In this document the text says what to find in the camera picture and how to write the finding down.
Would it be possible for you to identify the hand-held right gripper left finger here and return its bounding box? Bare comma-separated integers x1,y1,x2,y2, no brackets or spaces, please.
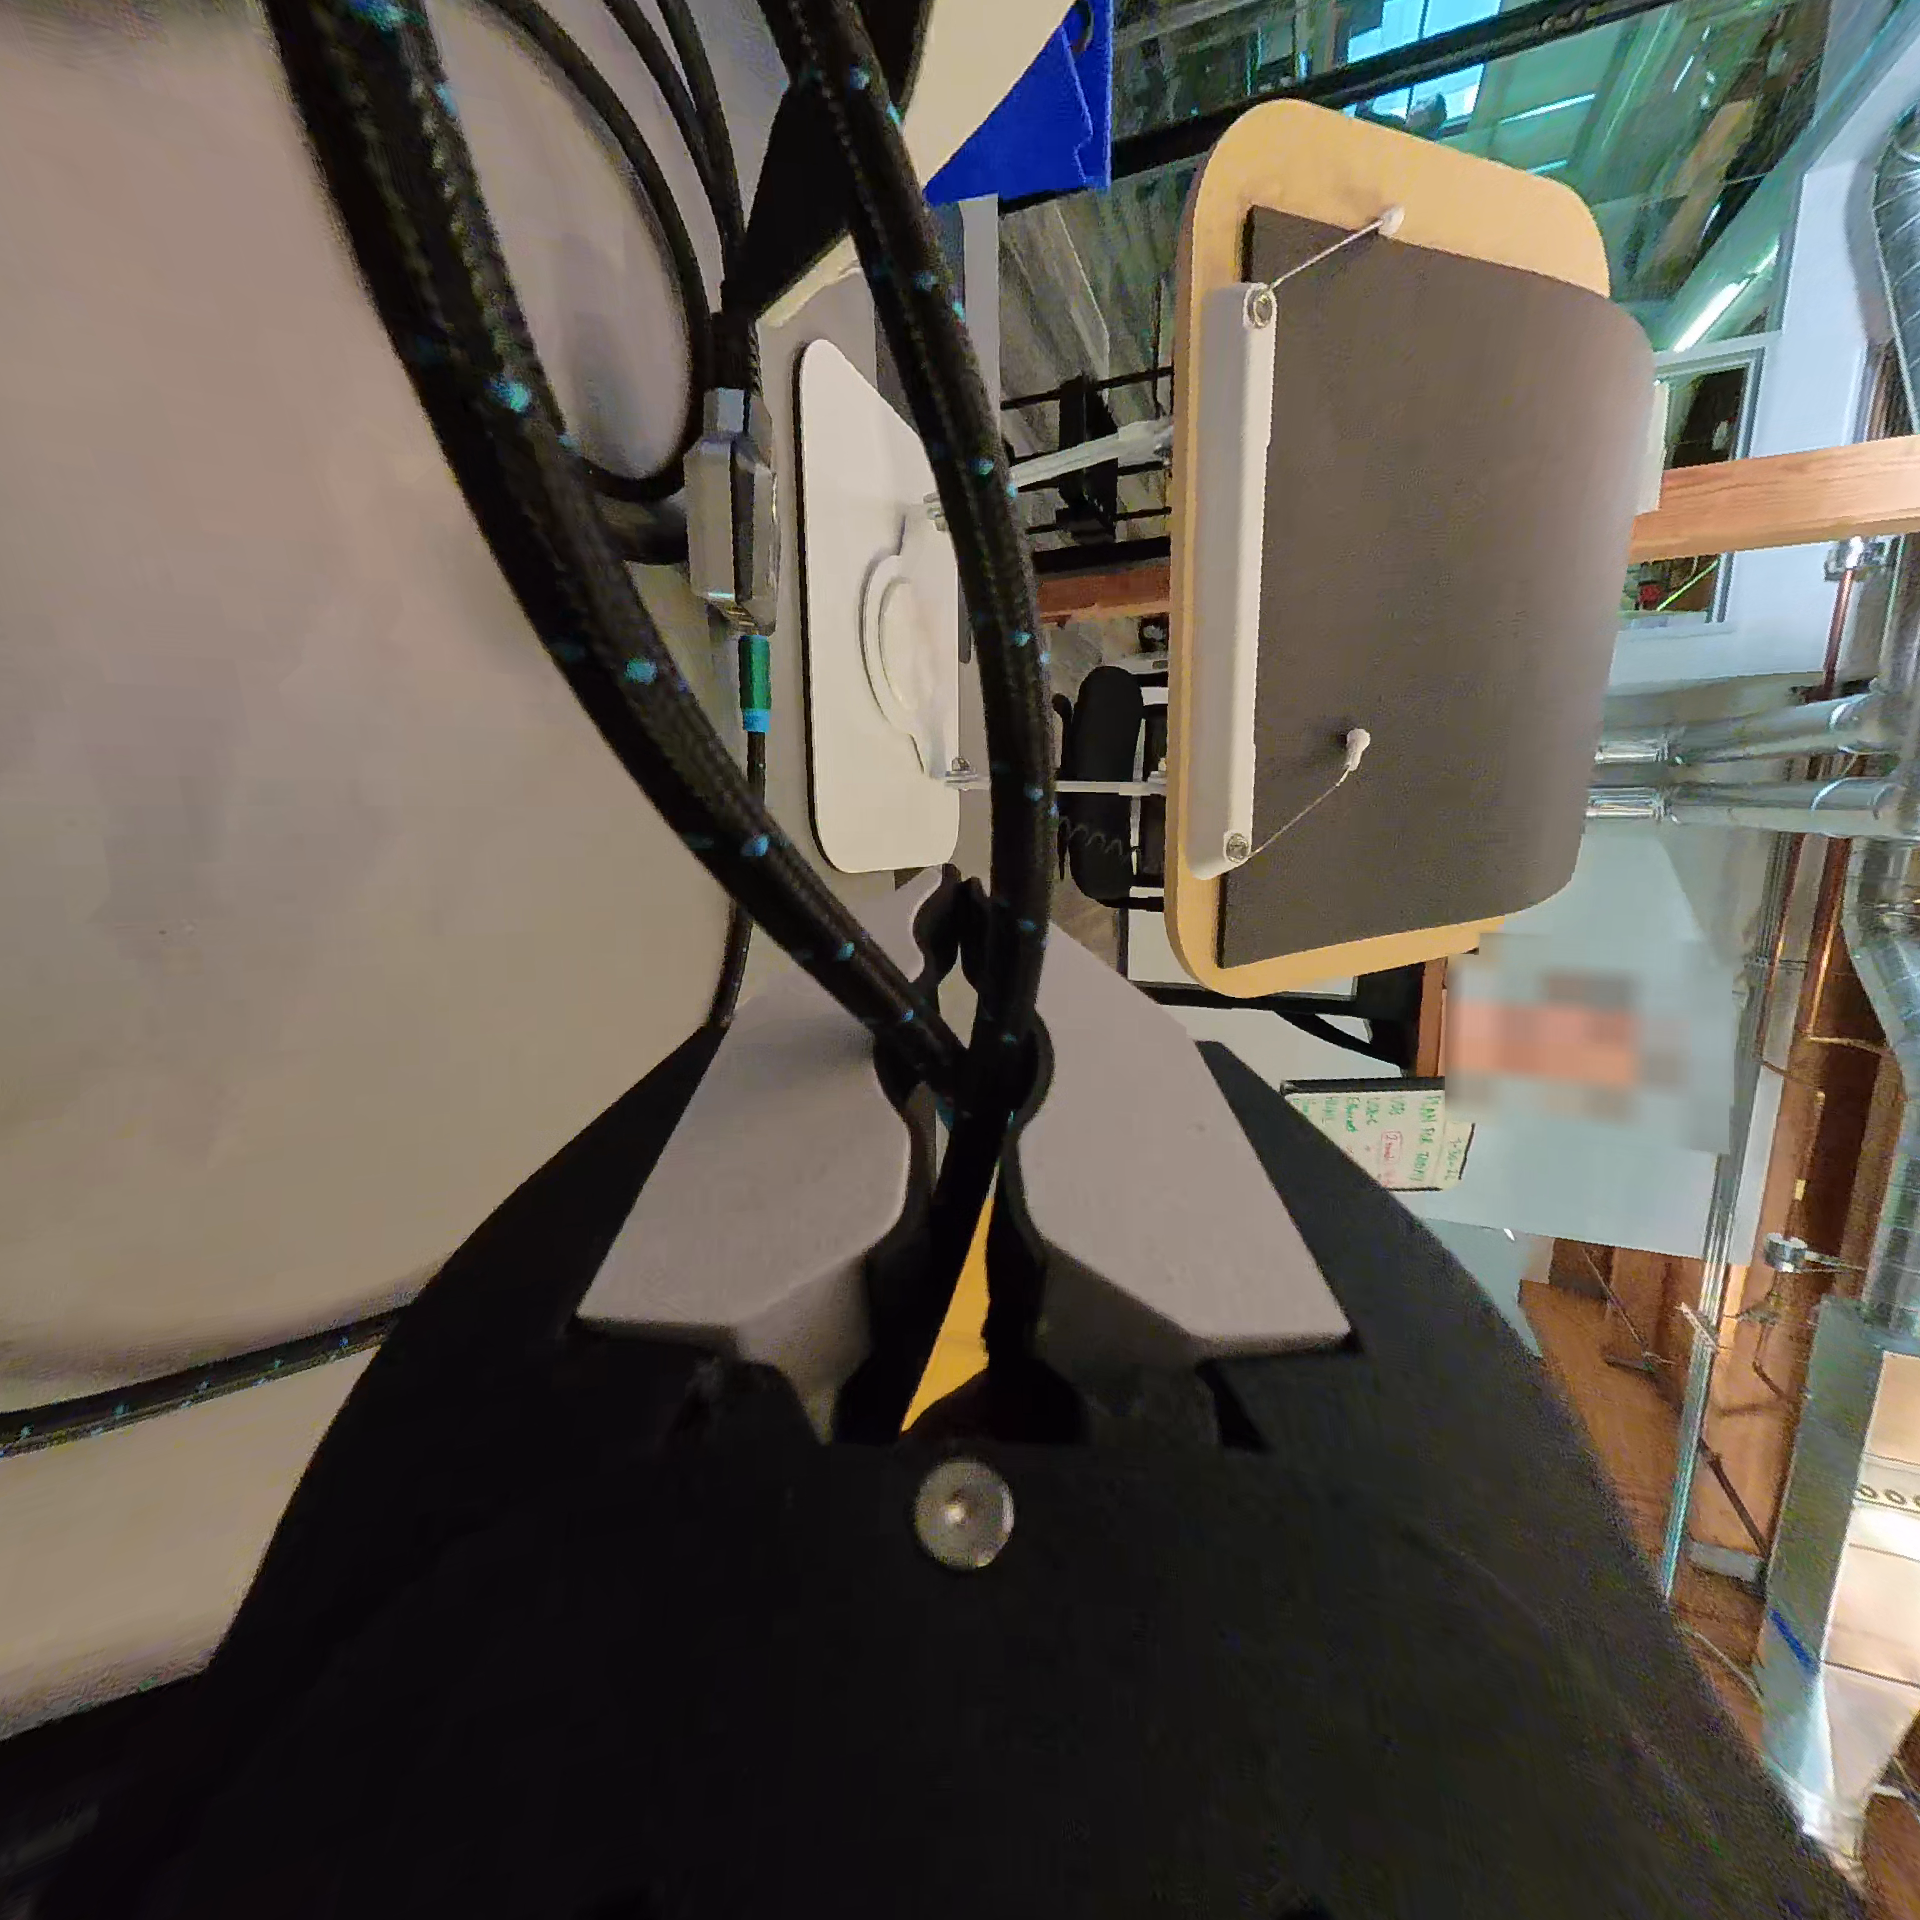
569,991,931,1358

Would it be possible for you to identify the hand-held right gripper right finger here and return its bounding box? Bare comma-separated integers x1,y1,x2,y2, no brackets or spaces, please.
990,955,1352,1369

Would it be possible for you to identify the black cable with silver plugs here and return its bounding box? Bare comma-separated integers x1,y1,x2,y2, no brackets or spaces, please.
480,0,787,633

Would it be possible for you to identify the black braided hdmi cable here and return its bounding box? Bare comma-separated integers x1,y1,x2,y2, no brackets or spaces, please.
0,0,1068,1459

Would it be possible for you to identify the blue plastic bin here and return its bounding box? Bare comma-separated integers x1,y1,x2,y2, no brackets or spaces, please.
923,0,1117,212

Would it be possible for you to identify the whiteboard with green notes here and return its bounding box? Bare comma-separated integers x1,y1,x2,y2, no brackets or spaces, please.
1283,1087,1478,1194

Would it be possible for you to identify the black wood-edged board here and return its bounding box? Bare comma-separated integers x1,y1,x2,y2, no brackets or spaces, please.
1163,100,1657,1003

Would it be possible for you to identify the silver ceiling duct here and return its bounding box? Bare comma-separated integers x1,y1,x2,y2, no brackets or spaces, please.
1755,451,1920,1833

